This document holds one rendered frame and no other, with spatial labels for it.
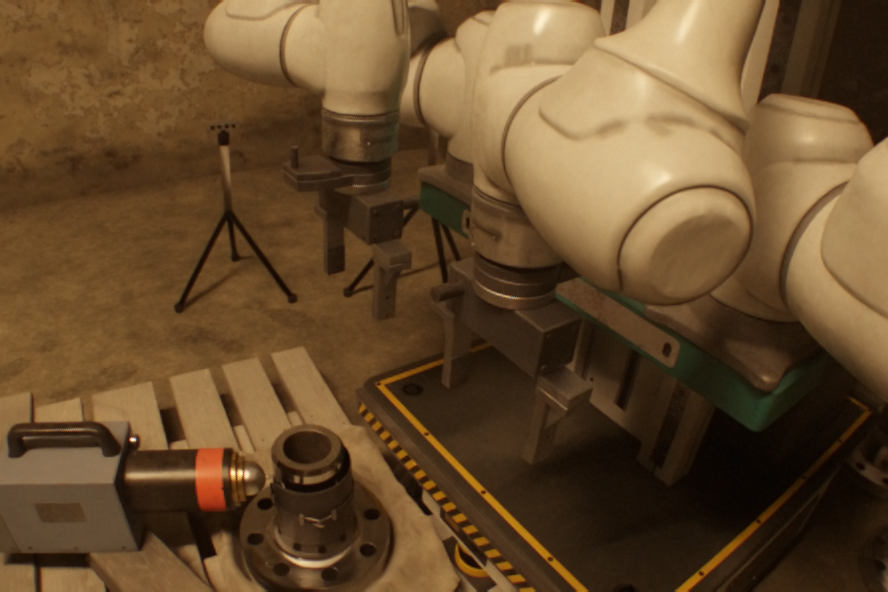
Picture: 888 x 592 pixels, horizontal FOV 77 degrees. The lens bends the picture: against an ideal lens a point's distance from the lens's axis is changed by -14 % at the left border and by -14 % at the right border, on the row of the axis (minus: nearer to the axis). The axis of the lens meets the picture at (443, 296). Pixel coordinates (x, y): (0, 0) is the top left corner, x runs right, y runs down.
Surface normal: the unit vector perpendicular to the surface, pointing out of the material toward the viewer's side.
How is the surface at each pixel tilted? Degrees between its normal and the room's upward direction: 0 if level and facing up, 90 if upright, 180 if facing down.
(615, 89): 54
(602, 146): 48
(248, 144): 90
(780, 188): 65
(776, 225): 82
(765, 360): 15
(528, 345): 90
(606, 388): 90
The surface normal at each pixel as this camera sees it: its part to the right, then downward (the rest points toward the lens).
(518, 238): -0.22, 0.48
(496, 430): 0.07, -0.86
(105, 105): 0.49, 0.47
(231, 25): -0.46, 0.00
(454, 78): -0.56, 0.23
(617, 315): -0.81, 0.25
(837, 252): -1.00, 0.00
